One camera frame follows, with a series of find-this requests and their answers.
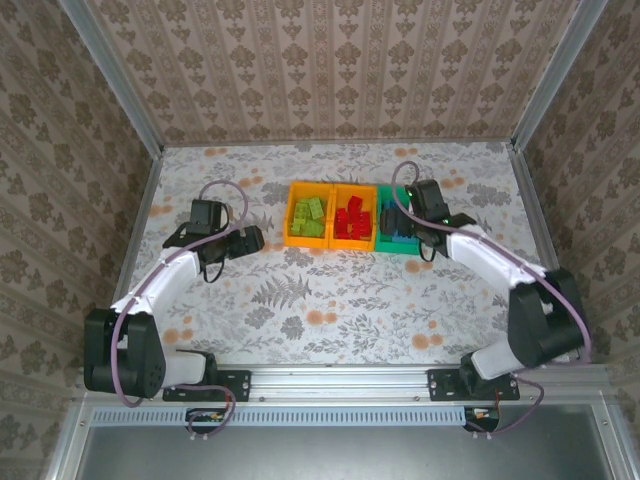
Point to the blue lego brick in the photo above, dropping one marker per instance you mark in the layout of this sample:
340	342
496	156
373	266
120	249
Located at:
402	237
389	206

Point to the green plastic bin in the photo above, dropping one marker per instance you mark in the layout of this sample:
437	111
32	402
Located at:
395	247

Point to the yellow plastic bin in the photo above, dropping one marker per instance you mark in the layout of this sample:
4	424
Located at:
352	244
310	242

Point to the green lego brick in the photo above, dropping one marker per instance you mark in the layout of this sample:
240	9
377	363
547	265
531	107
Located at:
296	228
315	207
314	229
301	210

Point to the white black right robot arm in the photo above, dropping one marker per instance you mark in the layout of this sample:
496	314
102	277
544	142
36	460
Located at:
490	260

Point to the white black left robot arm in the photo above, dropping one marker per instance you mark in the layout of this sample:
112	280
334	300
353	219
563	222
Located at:
170	280

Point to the white floral tablecloth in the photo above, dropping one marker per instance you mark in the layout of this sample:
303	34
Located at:
350	310

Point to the grey metal panel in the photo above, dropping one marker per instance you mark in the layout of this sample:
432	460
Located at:
350	452

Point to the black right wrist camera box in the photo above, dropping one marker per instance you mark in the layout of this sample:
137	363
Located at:
427	200

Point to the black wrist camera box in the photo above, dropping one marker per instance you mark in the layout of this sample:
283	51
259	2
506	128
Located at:
427	200
206	216

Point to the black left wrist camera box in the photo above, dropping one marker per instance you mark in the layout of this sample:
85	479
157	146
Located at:
206	216

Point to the aluminium side rail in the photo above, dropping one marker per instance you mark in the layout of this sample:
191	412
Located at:
137	225
535	215

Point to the aluminium frame post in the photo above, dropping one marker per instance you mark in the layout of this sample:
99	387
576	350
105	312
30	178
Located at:
557	75
112	75

